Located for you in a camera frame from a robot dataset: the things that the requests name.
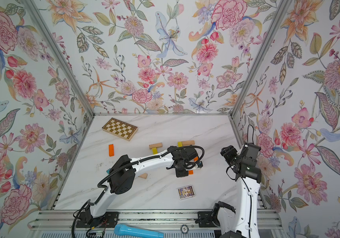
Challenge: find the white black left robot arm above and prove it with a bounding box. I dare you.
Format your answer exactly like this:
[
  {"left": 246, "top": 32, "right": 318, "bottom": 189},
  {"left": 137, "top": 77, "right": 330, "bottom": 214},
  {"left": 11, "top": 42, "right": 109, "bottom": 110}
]
[{"left": 80, "top": 145, "right": 205, "bottom": 225}]

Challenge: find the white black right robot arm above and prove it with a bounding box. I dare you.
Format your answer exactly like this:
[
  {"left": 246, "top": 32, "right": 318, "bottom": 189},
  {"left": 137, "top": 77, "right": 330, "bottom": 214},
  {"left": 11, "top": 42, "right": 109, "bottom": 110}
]
[{"left": 216, "top": 143, "right": 262, "bottom": 238}]

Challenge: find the natural wood block upper right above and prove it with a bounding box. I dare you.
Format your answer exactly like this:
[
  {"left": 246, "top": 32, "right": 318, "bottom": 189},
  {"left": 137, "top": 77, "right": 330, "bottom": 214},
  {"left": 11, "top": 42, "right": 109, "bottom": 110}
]
[{"left": 181, "top": 140, "right": 195, "bottom": 146}]

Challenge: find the natural wood block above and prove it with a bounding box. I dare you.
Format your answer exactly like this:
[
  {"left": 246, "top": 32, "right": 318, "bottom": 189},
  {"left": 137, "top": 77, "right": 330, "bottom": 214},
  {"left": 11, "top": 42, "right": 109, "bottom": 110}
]
[
  {"left": 149, "top": 143, "right": 163, "bottom": 149},
  {"left": 139, "top": 173, "right": 148, "bottom": 179},
  {"left": 181, "top": 140, "right": 195, "bottom": 146}
]

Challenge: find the playing card box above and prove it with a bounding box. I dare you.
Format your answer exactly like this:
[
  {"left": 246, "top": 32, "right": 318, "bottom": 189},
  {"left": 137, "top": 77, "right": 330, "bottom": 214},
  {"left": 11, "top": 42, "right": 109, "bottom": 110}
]
[{"left": 177, "top": 185, "right": 195, "bottom": 200}]

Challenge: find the natural wood block upper left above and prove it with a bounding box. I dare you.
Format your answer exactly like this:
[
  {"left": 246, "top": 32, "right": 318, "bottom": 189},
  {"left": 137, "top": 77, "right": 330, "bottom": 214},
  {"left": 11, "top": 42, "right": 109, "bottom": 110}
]
[{"left": 149, "top": 143, "right": 163, "bottom": 149}]

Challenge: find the natural wood block lower middle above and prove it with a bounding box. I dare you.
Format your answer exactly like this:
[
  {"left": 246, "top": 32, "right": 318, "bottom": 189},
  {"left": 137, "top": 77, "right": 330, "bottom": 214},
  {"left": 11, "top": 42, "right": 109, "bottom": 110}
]
[{"left": 139, "top": 173, "right": 148, "bottom": 179}]

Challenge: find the wooden folding chessboard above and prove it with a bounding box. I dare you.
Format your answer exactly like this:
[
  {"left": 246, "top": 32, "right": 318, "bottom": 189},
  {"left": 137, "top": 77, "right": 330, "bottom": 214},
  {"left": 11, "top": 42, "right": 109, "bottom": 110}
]
[{"left": 102, "top": 118, "right": 138, "bottom": 141}]

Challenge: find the blue microphone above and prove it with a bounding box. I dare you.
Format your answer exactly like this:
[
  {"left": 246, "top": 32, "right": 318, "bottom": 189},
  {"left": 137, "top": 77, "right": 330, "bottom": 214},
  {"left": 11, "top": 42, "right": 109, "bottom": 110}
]
[{"left": 114, "top": 224, "right": 164, "bottom": 238}]

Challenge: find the black corrugated cable hose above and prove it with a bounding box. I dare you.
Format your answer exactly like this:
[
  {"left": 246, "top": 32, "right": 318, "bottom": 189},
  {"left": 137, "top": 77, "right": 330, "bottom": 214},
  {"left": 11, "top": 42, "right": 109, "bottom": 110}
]
[{"left": 71, "top": 145, "right": 205, "bottom": 238}]

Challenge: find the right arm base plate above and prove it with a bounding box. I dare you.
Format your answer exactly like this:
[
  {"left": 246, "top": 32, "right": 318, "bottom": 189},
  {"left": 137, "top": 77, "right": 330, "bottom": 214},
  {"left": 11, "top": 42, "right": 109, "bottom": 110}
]
[{"left": 195, "top": 211, "right": 220, "bottom": 228}]

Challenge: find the aluminium front rail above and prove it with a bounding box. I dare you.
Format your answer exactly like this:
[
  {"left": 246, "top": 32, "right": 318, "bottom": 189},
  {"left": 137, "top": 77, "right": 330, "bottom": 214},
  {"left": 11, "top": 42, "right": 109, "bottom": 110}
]
[{"left": 27, "top": 209, "right": 283, "bottom": 231}]

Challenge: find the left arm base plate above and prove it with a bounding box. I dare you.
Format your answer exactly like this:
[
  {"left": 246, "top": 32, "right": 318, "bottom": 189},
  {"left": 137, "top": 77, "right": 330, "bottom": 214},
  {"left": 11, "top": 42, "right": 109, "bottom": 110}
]
[{"left": 75, "top": 211, "right": 119, "bottom": 228}]

